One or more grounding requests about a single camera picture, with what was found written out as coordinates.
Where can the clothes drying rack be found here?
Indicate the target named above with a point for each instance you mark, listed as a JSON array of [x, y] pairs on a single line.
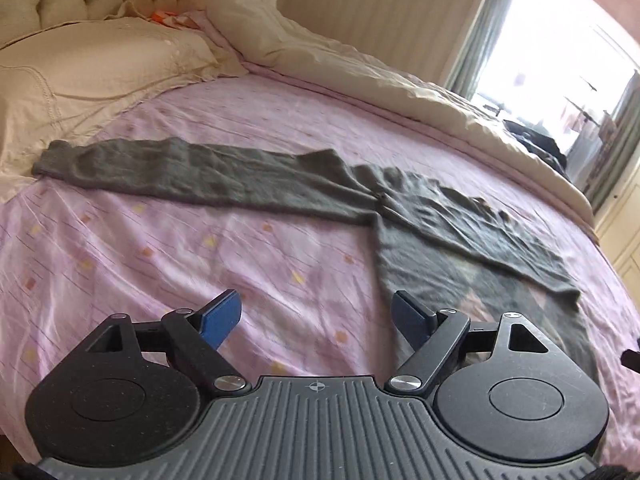
[[590, 110]]

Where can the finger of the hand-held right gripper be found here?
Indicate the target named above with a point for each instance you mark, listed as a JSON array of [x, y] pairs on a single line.
[[632, 361]]

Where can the dark clothes heap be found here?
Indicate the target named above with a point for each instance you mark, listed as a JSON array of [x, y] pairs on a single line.
[[537, 145]]

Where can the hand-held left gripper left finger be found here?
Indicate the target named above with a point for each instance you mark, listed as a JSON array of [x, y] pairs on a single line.
[[220, 317]]

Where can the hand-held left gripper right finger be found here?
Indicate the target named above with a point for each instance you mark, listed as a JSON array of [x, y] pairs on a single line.
[[407, 317]]

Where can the grey knit sweater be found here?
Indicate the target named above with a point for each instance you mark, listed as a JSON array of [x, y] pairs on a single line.
[[425, 220]]

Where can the grey window curtain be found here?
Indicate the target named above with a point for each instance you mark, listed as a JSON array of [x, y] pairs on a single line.
[[487, 30], [612, 145]]

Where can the cream embroidered pillow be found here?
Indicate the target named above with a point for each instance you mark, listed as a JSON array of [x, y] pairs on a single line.
[[95, 70]]

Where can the pink patterned bed sheet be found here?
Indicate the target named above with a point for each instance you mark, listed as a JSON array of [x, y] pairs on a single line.
[[200, 240]]

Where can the orange pink cloth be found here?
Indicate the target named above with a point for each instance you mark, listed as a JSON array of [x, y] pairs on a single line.
[[161, 17]]

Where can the cream wardrobe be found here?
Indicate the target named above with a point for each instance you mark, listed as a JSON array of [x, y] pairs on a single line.
[[622, 230]]

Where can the cream duvet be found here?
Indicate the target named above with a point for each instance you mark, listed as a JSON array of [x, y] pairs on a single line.
[[310, 55]]

